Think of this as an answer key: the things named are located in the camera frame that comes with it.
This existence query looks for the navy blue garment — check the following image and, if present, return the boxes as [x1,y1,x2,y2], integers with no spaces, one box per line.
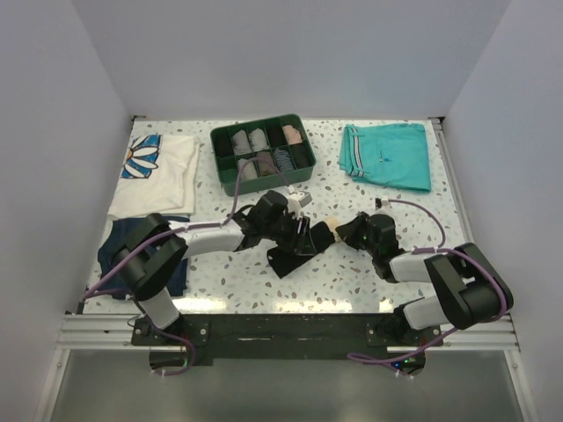
[97,217,187,301]

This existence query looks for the green divided organizer tray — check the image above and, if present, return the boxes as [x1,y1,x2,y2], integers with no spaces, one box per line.
[210,114,317,197]

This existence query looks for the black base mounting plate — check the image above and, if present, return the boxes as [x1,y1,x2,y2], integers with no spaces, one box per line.
[131,314,443,369]

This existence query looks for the beige grey rolled sock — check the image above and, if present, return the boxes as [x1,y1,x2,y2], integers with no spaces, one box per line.
[237,158,258,181]

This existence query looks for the teal folded shorts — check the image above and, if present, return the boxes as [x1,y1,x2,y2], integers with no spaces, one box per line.
[339,123,432,193]

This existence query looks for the pink rolled underwear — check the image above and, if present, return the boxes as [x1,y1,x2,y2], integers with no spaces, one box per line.
[282,125,303,145]

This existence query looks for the striped rolled sock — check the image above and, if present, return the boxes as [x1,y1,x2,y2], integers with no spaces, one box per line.
[274,149,295,172]

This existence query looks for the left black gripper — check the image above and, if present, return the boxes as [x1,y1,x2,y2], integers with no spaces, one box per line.
[262,210,315,255]

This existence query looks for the light grey rolled sock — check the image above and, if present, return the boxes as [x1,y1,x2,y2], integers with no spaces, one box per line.
[248,128,269,152]

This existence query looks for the brown rolled sock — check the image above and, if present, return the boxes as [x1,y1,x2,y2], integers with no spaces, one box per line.
[256,150,276,177]

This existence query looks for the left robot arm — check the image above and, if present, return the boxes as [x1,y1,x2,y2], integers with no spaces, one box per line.
[112,190,316,345]

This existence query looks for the black rolled sock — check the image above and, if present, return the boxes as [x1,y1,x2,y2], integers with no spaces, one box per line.
[290,143,311,169]

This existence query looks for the white daisy print shirt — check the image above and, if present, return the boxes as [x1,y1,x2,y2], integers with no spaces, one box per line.
[108,134,201,219]

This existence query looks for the black underwear beige waistband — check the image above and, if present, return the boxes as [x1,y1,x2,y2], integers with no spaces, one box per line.
[267,216,340,279]

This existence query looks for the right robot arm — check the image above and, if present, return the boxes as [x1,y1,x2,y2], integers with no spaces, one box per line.
[336,213,514,346]

